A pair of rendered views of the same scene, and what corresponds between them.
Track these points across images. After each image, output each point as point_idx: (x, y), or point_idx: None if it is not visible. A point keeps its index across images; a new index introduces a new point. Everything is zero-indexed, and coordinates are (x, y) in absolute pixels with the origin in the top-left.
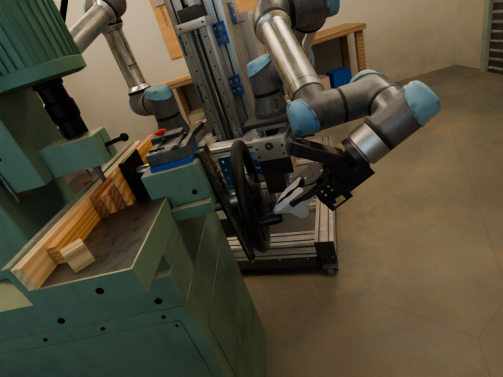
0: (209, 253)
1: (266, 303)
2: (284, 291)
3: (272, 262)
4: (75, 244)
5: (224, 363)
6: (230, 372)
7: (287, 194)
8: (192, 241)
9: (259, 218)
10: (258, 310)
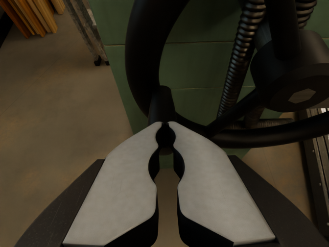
0: (225, 69)
1: (264, 168)
2: (281, 188)
3: (315, 174)
4: None
5: (136, 121)
6: (138, 128)
7: (179, 155)
8: (200, 21)
9: (238, 111)
10: (254, 160)
